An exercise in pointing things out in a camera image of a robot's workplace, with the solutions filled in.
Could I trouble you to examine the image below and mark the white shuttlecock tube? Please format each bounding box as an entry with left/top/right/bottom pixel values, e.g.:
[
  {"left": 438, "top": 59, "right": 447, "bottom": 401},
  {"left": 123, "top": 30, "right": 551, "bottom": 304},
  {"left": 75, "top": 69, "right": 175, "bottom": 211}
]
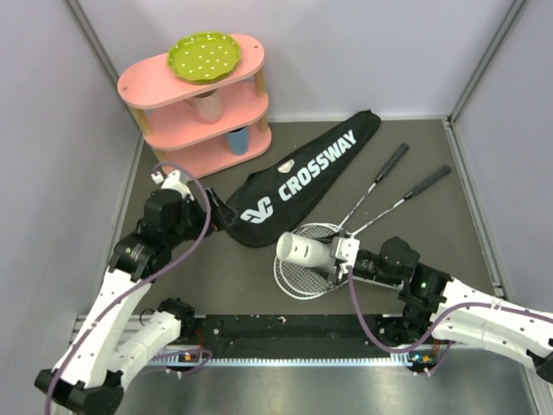
[{"left": 276, "top": 232, "right": 335, "bottom": 272}]

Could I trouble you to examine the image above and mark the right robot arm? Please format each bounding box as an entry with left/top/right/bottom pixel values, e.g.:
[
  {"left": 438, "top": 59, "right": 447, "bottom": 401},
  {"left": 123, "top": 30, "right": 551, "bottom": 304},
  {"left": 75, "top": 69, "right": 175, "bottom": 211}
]
[{"left": 317, "top": 233, "right": 552, "bottom": 382}]

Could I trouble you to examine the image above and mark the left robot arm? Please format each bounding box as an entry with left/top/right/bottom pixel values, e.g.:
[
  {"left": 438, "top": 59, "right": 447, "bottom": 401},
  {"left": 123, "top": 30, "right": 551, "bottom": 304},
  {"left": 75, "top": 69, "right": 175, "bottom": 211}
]
[{"left": 35, "top": 182, "right": 237, "bottom": 414}]

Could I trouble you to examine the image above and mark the upper silver badminton racket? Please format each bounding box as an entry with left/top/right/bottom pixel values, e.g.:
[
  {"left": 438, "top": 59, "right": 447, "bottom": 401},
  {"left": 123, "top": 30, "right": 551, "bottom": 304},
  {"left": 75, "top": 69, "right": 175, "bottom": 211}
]
[{"left": 273, "top": 144, "right": 410, "bottom": 300}]

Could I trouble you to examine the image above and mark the black Crossway racket bag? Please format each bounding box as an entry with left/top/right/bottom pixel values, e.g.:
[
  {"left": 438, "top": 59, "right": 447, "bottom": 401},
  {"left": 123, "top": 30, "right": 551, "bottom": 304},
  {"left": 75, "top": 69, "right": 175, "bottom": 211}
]
[{"left": 207, "top": 110, "right": 381, "bottom": 248}]

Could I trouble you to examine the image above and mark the blue cup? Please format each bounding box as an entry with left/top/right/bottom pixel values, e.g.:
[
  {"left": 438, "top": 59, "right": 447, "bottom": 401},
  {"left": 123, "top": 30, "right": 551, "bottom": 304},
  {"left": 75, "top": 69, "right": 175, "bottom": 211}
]
[{"left": 226, "top": 126, "right": 249, "bottom": 156}]

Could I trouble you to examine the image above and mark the pink three-tier shelf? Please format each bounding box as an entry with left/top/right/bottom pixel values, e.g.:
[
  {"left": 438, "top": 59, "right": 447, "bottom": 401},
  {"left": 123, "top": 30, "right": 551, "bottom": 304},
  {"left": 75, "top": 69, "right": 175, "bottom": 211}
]
[{"left": 118, "top": 34, "right": 271, "bottom": 177}]

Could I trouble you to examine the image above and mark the pink cup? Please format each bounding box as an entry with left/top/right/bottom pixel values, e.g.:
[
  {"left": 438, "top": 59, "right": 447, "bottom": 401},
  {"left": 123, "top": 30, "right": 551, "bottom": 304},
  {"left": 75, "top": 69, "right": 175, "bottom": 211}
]
[{"left": 188, "top": 90, "right": 223, "bottom": 125}]

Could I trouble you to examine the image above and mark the green dotted plate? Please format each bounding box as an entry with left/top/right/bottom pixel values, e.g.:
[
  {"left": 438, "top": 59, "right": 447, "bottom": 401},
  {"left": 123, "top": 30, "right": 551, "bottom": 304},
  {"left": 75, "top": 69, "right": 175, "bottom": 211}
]
[{"left": 166, "top": 31, "right": 242, "bottom": 85}]

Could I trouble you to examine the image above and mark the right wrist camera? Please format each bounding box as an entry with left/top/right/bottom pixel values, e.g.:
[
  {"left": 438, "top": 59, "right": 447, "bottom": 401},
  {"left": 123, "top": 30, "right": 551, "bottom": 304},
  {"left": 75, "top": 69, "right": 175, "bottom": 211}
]
[{"left": 330, "top": 237, "right": 360, "bottom": 265}]

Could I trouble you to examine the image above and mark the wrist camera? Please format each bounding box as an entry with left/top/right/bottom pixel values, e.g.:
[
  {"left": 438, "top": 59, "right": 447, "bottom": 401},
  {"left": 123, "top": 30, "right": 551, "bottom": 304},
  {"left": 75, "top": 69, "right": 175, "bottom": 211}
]
[
  {"left": 150, "top": 170, "right": 194, "bottom": 200},
  {"left": 330, "top": 237, "right": 360, "bottom": 265}
]

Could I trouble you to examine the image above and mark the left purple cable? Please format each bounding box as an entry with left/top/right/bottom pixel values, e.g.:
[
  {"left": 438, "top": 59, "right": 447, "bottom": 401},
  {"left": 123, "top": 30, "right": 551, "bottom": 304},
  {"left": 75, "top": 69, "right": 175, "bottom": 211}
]
[{"left": 45, "top": 162, "right": 213, "bottom": 410}]

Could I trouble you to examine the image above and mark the purple cable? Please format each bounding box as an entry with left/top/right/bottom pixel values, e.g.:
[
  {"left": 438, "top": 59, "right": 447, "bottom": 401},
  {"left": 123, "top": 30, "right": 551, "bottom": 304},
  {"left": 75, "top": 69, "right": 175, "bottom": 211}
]
[
  {"left": 347, "top": 271, "right": 553, "bottom": 354},
  {"left": 45, "top": 162, "right": 213, "bottom": 410}
]

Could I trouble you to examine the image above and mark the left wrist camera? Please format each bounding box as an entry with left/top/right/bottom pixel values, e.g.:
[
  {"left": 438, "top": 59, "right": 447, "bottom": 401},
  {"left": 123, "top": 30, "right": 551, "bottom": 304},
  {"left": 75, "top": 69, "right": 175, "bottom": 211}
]
[{"left": 150, "top": 170, "right": 194, "bottom": 200}]

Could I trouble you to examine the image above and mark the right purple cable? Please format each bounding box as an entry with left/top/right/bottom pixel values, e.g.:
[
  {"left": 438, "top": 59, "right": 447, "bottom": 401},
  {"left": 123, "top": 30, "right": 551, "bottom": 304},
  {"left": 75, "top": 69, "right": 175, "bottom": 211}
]
[{"left": 347, "top": 271, "right": 553, "bottom": 354}]

